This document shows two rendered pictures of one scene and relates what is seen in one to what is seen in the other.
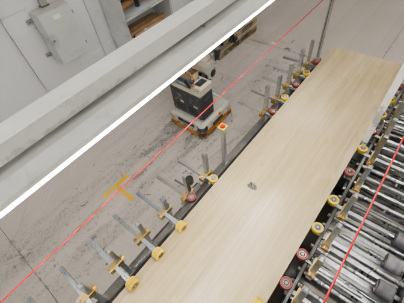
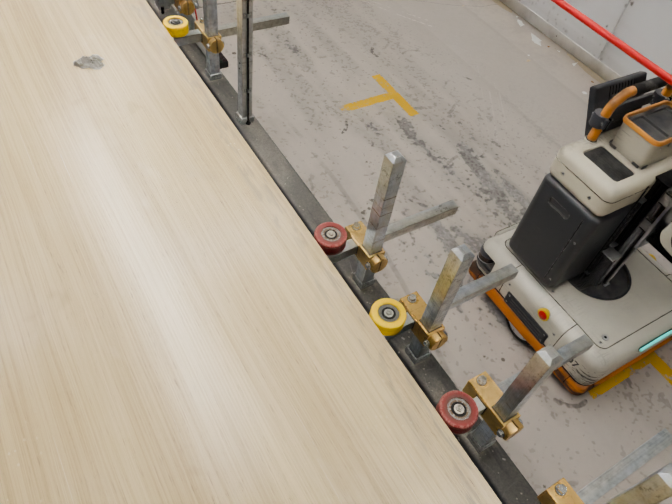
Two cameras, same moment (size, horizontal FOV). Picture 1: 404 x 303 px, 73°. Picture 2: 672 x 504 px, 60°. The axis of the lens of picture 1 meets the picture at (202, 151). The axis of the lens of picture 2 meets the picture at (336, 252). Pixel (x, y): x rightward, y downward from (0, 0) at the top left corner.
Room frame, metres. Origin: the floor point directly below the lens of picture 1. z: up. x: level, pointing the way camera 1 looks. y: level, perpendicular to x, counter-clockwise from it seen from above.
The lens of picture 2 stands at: (2.09, -1.69, 1.95)
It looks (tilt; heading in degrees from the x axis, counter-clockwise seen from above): 51 degrees down; 95
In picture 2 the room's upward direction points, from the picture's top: 11 degrees clockwise
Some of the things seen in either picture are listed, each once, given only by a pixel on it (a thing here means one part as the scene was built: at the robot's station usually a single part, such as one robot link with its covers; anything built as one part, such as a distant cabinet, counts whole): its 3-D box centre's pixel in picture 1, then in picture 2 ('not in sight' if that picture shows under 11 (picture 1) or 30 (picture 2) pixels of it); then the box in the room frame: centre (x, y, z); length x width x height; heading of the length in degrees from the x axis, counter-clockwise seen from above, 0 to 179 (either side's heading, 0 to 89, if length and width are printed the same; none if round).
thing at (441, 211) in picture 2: (255, 109); (390, 231); (2.14, -0.64, 0.82); 0.43 x 0.03 x 0.04; 44
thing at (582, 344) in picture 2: (279, 83); (519, 381); (2.49, -1.00, 0.84); 0.43 x 0.03 x 0.04; 44
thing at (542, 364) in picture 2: (288, 81); (504, 410); (2.45, -1.09, 0.87); 0.04 x 0.04 x 0.48; 44
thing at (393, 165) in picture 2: (266, 103); (376, 228); (2.10, -0.73, 0.92); 0.04 x 0.04 x 0.48; 44
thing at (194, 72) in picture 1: (189, 73); (654, 134); (2.89, 0.01, 0.87); 0.23 x 0.15 x 0.11; 43
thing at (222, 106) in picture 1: (201, 110); (581, 288); (2.97, -0.08, 0.16); 0.67 x 0.64 x 0.25; 133
